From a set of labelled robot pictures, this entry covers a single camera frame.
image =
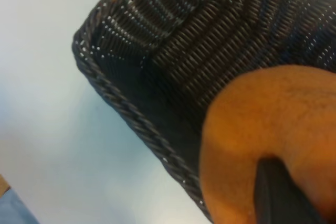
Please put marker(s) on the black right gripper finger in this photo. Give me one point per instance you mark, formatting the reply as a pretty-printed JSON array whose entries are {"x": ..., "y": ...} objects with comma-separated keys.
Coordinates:
[{"x": 278, "y": 197}]

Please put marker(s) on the orange fruit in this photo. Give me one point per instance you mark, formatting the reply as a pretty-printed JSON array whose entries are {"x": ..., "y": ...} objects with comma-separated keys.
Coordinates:
[{"x": 262, "y": 116}]

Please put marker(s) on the dark brown wicker basket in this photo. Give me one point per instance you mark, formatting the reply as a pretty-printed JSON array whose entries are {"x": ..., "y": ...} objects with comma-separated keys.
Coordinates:
[{"x": 210, "y": 37}]

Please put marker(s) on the blue fabric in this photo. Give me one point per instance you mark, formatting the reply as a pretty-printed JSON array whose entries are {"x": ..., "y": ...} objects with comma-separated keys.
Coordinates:
[{"x": 13, "y": 211}]

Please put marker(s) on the brown cardboard piece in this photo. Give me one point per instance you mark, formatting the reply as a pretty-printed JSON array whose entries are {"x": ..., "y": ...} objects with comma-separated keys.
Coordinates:
[{"x": 4, "y": 184}]

